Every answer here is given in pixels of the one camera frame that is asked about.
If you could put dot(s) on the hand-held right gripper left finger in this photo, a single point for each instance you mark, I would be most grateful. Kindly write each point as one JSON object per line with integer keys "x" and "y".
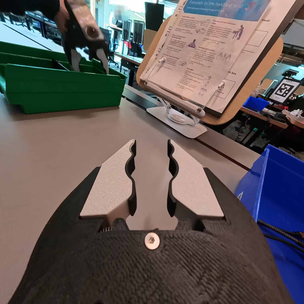
{"x": 111, "y": 185}

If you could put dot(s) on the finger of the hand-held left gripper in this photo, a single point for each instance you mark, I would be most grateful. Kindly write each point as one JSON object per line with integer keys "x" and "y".
{"x": 102, "y": 60}
{"x": 75, "y": 60}

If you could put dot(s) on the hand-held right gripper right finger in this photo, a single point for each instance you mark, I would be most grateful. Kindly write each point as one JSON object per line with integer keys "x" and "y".
{"x": 192, "y": 187}

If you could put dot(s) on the green plastic bin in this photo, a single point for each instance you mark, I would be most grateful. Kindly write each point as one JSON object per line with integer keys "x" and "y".
{"x": 59, "y": 95}

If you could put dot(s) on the person's left hand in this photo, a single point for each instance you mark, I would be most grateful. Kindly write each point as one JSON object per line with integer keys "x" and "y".
{"x": 61, "y": 16}

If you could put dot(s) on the computer monitor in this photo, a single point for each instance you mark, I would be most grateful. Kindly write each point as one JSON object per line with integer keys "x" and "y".
{"x": 139, "y": 32}
{"x": 126, "y": 30}

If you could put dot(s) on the black tall panel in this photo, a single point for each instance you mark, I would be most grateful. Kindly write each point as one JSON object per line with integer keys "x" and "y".
{"x": 154, "y": 16}

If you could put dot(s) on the blue plastic bin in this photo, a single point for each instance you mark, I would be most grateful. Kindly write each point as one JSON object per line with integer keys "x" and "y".
{"x": 285, "y": 190}

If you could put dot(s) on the long wooden work table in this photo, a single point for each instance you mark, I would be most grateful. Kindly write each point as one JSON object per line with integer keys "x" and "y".
{"x": 254, "y": 112}

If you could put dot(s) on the instruction sheet with blue header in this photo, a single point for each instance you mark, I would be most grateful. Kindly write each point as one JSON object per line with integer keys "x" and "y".
{"x": 201, "y": 59}

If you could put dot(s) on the small blue bin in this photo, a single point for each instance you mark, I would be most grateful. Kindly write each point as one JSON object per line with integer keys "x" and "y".
{"x": 256, "y": 103}

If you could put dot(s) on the wooden document stand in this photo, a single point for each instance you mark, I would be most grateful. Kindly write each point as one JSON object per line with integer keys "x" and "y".
{"x": 258, "y": 83}

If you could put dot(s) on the black white tag sign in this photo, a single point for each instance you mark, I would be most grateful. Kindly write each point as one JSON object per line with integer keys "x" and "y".
{"x": 285, "y": 91}

